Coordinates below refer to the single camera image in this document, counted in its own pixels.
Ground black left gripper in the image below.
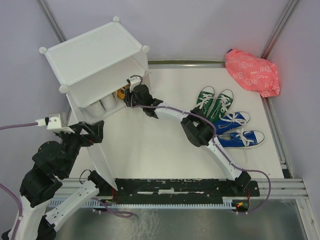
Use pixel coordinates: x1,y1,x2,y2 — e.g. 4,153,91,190
57,119,105,175

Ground orange canvas sneaker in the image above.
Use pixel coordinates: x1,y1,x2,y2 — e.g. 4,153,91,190
117,85,129,101

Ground white plastic shoe cabinet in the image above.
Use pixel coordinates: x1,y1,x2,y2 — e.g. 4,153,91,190
39,17,150,188

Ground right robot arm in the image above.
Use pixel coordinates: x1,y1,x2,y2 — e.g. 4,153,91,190
124,84,251,196

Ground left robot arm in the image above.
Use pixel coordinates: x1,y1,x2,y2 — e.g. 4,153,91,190
1,117,111,240

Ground green canvas sneaker left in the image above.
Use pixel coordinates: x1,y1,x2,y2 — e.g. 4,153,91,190
195,86,215,115

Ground green canvas sneaker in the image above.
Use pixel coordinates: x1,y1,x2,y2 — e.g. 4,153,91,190
207,89,234,124
195,86,215,115

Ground green canvas sneaker right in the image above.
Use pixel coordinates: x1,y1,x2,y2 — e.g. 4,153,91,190
207,89,234,124

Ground blue canvas sneaker upper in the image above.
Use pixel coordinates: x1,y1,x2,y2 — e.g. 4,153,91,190
214,111,251,135

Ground blue canvas sneaker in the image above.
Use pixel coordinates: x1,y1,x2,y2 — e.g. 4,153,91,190
217,129,265,149
214,111,251,135

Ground blue canvas sneaker lower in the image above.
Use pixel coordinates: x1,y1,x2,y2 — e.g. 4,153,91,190
217,129,265,149

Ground pink patterned plastic bag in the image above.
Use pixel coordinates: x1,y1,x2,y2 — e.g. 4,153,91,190
225,48,281,98

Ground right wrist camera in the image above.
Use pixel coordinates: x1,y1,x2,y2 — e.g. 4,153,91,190
127,74,143,92

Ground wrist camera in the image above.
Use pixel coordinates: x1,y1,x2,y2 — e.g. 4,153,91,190
35,112,67,131
127,74,143,92

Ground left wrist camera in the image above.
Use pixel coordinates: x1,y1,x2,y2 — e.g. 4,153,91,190
35,112,67,131

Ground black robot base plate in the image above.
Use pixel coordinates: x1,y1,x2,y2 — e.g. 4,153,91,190
101,178,260,204

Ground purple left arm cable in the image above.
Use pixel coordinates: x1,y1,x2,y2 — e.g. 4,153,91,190
0,121,40,237

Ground white slotted cable duct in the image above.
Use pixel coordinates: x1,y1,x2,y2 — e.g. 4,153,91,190
47,197,236,210

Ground aluminium frame rails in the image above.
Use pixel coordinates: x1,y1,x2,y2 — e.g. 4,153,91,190
54,178,309,200

